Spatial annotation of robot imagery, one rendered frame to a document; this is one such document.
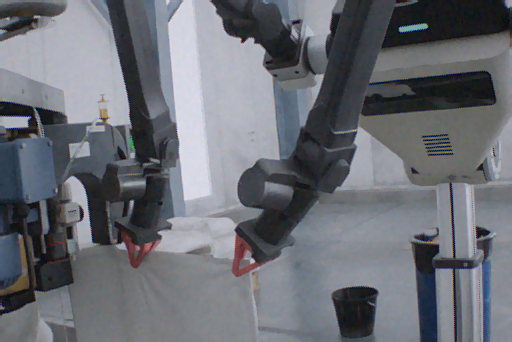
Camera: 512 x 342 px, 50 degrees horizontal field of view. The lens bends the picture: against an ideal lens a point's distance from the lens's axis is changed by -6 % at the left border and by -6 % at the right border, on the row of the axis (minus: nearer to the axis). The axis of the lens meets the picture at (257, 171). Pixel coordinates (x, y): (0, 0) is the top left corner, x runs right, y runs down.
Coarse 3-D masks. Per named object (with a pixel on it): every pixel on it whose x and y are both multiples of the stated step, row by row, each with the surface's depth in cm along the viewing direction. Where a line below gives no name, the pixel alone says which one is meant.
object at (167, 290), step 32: (96, 256) 119; (128, 256) 112; (160, 256) 107; (192, 256) 102; (96, 288) 120; (128, 288) 113; (160, 288) 109; (192, 288) 101; (224, 288) 97; (96, 320) 120; (128, 320) 115; (160, 320) 110; (192, 320) 102; (224, 320) 98; (256, 320) 94
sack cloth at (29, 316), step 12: (0, 300) 137; (36, 300) 130; (12, 312) 132; (24, 312) 131; (36, 312) 130; (0, 324) 132; (12, 324) 131; (24, 324) 131; (36, 324) 130; (0, 336) 130; (12, 336) 130; (24, 336) 130; (36, 336) 132; (48, 336) 136
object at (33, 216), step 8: (16, 136) 89; (24, 136) 88; (32, 136) 87; (32, 208) 88; (40, 208) 87; (32, 216) 87; (40, 216) 87; (16, 224) 92; (32, 224) 89; (40, 224) 88; (48, 224) 88; (32, 232) 89; (40, 232) 88
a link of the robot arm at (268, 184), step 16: (272, 160) 83; (288, 160) 86; (336, 160) 82; (240, 176) 83; (256, 176) 81; (272, 176) 80; (288, 176) 82; (304, 176) 83; (336, 176) 82; (240, 192) 83; (256, 192) 81; (272, 192) 81; (288, 192) 83; (272, 208) 83
